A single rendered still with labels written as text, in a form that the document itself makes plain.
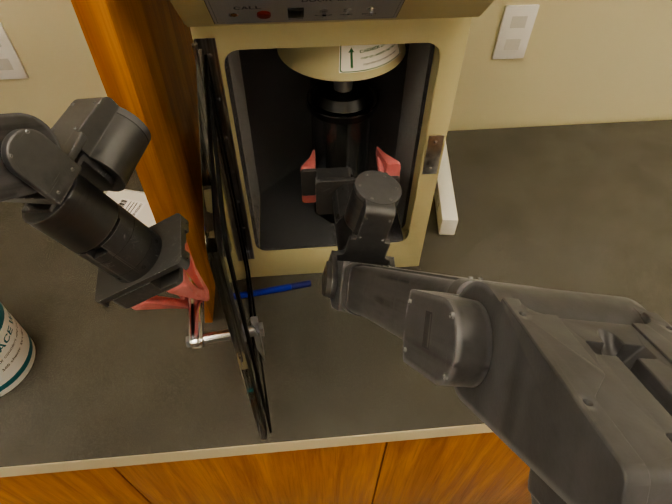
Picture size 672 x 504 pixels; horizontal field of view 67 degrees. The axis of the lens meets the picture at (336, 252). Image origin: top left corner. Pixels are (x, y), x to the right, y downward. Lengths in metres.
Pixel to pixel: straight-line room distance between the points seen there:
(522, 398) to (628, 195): 1.04
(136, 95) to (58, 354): 0.50
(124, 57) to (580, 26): 0.96
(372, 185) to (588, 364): 0.43
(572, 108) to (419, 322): 1.16
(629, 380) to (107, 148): 0.42
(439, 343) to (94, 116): 0.36
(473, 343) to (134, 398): 0.68
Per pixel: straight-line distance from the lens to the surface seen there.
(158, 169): 0.63
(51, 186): 0.43
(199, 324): 0.56
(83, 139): 0.47
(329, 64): 0.67
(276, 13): 0.56
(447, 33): 0.66
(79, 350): 0.92
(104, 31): 0.55
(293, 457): 0.93
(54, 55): 1.21
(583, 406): 0.18
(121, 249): 0.49
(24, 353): 0.92
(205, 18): 0.58
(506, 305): 0.22
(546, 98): 1.34
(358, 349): 0.83
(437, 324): 0.24
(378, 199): 0.58
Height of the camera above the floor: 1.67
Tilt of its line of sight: 50 degrees down
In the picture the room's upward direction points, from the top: 1 degrees clockwise
